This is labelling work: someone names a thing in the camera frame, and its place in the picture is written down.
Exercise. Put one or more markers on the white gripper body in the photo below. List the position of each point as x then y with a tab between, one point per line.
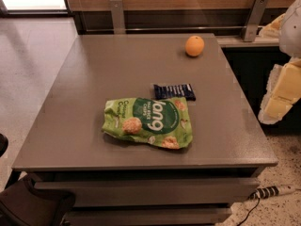
292	32

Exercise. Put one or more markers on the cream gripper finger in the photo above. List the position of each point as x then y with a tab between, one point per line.
272	30
283	91

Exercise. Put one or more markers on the orange fruit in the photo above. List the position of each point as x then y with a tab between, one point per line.
194	46

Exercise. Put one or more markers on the green rice chip bag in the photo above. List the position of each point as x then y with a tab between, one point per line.
161	123

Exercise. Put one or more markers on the dark blue snack wrapper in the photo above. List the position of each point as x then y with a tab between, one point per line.
170	91

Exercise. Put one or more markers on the white power strip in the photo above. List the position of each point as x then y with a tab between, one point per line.
271	191

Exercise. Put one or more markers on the upper grey drawer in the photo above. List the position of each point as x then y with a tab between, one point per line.
156	192

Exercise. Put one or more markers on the grey drawer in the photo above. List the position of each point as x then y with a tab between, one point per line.
156	192
150	217

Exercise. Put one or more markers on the lower grey drawer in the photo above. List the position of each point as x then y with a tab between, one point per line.
150	217

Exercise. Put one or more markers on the dark chair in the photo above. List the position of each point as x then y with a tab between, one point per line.
23	205

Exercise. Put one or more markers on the right metal bracket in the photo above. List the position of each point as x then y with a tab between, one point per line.
249	32

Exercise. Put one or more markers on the metal bracket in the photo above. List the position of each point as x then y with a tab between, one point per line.
249	32
117	14

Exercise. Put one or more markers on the left metal bracket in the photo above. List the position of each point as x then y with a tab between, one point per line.
117	14

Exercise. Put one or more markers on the metal rail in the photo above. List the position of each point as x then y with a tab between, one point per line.
228	30

